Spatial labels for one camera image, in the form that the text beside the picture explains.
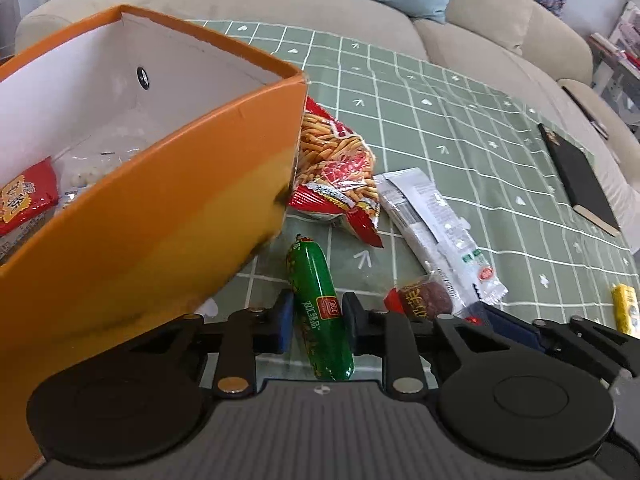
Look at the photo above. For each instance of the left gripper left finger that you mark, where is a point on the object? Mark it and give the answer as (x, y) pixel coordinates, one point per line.
(246, 334)

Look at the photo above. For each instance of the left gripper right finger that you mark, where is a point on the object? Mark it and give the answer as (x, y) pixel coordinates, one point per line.
(389, 336)

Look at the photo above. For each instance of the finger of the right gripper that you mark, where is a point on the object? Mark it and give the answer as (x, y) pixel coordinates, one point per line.
(507, 325)

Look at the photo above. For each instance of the green sausage snack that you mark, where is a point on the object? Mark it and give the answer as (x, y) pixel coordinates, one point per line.
(319, 312)

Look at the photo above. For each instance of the white long snack packet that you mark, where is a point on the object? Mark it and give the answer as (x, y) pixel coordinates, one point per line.
(438, 238)

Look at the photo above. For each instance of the red Mimi snack sticks bag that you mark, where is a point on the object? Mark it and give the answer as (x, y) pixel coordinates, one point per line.
(334, 179)

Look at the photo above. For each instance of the clear white balls packet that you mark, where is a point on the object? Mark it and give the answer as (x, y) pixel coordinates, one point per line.
(81, 166)

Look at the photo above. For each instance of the large red snack bag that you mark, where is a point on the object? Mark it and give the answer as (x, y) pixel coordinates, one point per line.
(32, 192)

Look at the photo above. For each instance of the remote on sofa arm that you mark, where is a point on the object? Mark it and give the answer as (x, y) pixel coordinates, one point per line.
(593, 120)

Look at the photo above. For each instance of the small red date packet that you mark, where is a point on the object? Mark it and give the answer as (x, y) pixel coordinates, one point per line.
(421, 299)

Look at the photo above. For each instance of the yellow small box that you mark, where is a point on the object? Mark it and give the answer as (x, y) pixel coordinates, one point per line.
(626, 310)

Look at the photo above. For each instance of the orange cardboard box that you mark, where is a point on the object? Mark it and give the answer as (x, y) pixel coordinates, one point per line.
(214, 124)

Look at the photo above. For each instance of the black notebook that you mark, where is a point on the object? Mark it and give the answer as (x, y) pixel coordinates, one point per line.
(582, 188)

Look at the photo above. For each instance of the green checked tablecloth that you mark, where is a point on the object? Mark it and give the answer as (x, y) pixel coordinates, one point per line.
(481, 146)

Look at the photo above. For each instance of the side table with books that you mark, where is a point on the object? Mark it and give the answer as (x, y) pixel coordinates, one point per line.
(616, 75)

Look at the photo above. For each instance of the beige sofa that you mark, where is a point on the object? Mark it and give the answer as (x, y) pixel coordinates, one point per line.
(553, 55)

